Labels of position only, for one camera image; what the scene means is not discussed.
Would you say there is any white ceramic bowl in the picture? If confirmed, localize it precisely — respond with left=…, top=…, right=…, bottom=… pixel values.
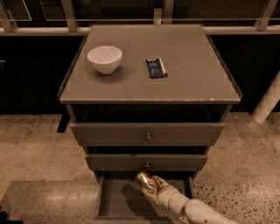
left=87, top=45, right=123, bottom=74

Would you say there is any blue snack packet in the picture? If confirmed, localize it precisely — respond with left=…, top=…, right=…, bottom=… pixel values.
left=146, top=58, right=168, bottom=79

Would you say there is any grey drawer cabinet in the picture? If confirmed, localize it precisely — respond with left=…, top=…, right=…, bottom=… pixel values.
left=57, top=24, right=242, bottom=224

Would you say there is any metal window railing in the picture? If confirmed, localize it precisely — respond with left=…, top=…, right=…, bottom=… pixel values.
left=0, top=0, right=280, bottom=36

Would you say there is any grey middle drawer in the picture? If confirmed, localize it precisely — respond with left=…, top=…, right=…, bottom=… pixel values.
left=86, top=146, right=207, bottom=172

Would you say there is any brass top drawer knob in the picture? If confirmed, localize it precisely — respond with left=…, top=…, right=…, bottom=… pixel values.
left=145, top=133, right=152, bottom=141

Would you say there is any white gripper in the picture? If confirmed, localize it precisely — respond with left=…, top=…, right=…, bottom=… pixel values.
left=142, top=175, right=190, bottom=211

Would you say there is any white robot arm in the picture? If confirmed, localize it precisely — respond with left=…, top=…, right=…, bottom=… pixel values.
left=142, top=75, right=280, bottom=224

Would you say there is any grey top drawer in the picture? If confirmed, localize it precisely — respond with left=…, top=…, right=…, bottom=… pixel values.
left=71, top=105, right=224, bottom=146

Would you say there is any orange soda can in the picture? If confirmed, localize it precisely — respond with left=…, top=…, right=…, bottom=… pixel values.
left=136, top=171, right=158, bottom=191

